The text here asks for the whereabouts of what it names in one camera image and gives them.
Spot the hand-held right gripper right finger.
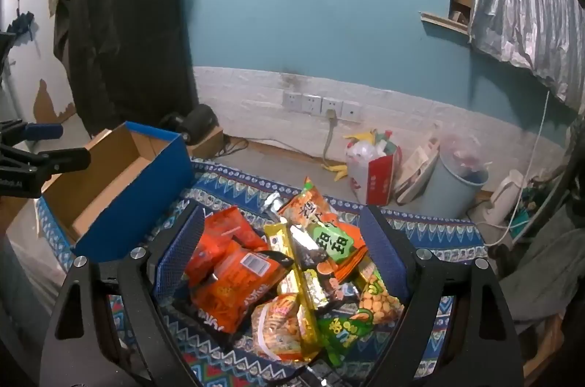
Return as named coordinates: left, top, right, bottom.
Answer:
left=361, top=204, right=524, bottom=387

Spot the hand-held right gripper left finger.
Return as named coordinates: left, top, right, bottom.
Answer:
left=39, top=199, right=206, bottom=387

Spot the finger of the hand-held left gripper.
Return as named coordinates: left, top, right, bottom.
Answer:
left=0, top=144, right=92, bottom=177
left=0, top=119, right=64, bottom=143

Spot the yellow ball snack packet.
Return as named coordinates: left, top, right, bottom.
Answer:
left=359, top=268, right=405, bottom=324

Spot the plain orange chips packet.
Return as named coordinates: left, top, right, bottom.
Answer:
left=185, top=206, right=270, bottom=278

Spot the blue cardboard box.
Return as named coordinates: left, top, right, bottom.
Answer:
left=41, top=122, right=195, bottom=264

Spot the orange chip bag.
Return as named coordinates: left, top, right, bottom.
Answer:
left=189, top=241, right=293, bottom=333

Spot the dark biscuit packet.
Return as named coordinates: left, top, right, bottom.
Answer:
left=292, top=227, right=362, bottom=312

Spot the orange and green snack packet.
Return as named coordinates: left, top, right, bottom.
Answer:
left=279, top=177, right=369, bottom=278

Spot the small silver packet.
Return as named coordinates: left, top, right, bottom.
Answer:
left=263, top=191, right=287, bottom=219

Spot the pale orange snack packet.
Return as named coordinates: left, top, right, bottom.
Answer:
left=251, top=293, right=308, bottom=362

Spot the patterned blue blanket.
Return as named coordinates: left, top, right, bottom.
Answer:
left=37, top=158, right=487, bottom=387

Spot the white door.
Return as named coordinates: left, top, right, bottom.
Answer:
left=0, top=0, right=70, bottom=125

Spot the white paper bag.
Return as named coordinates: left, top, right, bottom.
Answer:
left=394, top=135, right=442, bottom=206

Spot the pale blue waste bin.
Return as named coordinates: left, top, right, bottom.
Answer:
left=421, top=139, right=491, bottom=219

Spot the banana peel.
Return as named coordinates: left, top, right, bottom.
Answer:
left=322, top=162, right=350, bottom=182

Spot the small wooden box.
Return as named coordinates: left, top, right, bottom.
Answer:
left=186, top=126, right=224, bottom=160

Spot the black roller wheel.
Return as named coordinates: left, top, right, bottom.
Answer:
left=160, top=104, right=218, bottom=143

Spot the black cloth covered cabinet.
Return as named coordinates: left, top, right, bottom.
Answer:
left=54, top=0, right=198, bottom=137

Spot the white kettle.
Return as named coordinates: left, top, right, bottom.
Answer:
left=483, top=170, right=527, bottom=229

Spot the grey clothing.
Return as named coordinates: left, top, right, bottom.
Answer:
left=497, top=226, right=585, bottom=326

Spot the wooden window sill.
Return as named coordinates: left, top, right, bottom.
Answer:
left=419, top=11, right=471, bottom=34

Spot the black floor cable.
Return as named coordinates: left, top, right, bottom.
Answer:
left=223, top=136, right=323, bottom=161

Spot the grey plug cable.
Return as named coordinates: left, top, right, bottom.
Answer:
left=320, top=109, right=341, bottom=168

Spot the white cable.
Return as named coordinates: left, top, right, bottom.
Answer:
left=484, top=90, right=550, bottom=248

